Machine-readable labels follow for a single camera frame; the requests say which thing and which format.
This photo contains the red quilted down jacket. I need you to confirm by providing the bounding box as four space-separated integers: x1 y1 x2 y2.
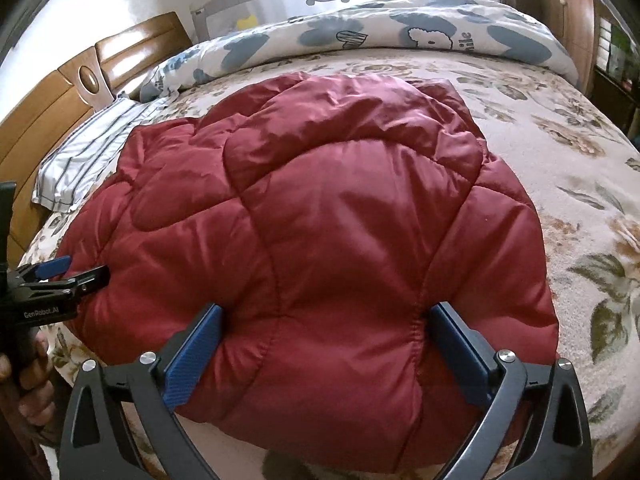
58 73 559 474

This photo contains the pink sleeved left forearm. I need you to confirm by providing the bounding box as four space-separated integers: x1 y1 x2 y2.
1 389 51 480

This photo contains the person's left hand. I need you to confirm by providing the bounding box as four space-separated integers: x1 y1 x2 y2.
10 332 55 427

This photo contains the striped white pillow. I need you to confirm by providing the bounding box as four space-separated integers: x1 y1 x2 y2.
32 92 178 212

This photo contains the wooden headboard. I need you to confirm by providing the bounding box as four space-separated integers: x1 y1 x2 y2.
1 12 192 268

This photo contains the floral cream bedspread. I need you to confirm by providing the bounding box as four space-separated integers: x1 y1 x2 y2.
19 46 640 480

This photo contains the blue white cartoon duvet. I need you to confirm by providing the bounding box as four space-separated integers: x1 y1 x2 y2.
139 0 579 102

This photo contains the wooden wardrobe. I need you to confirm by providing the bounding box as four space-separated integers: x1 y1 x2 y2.
540 0 597 96

